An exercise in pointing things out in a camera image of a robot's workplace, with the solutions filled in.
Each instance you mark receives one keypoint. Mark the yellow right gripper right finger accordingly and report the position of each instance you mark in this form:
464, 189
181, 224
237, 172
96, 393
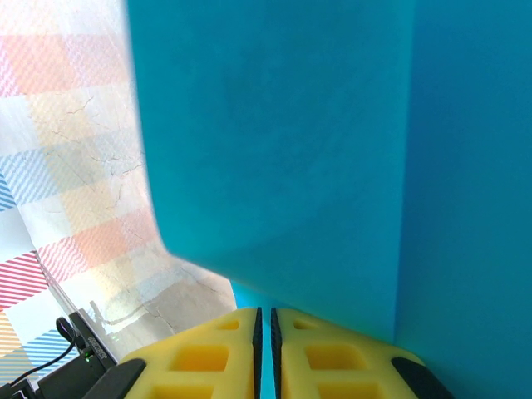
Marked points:
332, 374

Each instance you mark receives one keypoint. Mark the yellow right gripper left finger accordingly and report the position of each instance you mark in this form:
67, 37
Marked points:
199, 374

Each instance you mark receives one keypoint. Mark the black adapter box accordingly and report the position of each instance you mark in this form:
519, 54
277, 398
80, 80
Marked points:
95, 353

